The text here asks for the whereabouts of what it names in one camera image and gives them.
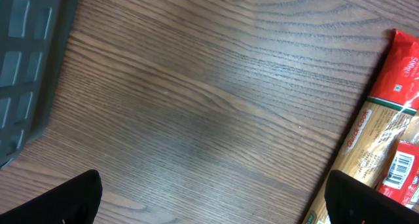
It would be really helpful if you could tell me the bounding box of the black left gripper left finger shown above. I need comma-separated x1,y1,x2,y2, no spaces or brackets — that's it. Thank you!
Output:
1,170,103,224

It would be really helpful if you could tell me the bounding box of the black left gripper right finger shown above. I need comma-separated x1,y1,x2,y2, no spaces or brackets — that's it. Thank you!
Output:
324,170,418,224

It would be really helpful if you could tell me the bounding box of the orange spaghetti package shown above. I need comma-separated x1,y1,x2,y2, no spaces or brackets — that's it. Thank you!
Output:
303,29,418,224

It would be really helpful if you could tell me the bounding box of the grey plastic basket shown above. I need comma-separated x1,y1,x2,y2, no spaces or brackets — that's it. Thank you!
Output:
1,0,79,167

